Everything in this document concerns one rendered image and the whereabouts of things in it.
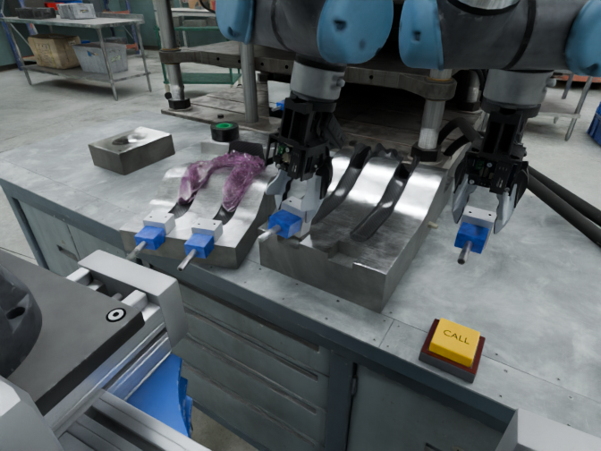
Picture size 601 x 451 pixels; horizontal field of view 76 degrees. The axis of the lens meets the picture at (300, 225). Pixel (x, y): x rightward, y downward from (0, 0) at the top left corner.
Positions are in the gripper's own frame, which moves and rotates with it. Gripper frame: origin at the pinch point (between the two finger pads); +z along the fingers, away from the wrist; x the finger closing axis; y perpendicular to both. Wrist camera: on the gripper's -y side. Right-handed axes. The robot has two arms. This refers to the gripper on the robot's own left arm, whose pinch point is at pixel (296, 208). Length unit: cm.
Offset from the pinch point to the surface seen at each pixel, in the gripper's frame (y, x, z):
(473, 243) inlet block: -6.7, 29.1, -4.0
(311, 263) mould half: 1.1, 6.0, 8.5
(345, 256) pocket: -2.8, 10.6, 6.4
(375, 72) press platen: -77, -20, -17
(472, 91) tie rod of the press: -139, 4, -14
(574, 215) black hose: -45, 46, -3
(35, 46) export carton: -262, -582, 87
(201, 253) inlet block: 9.0, -13.1, 12.5
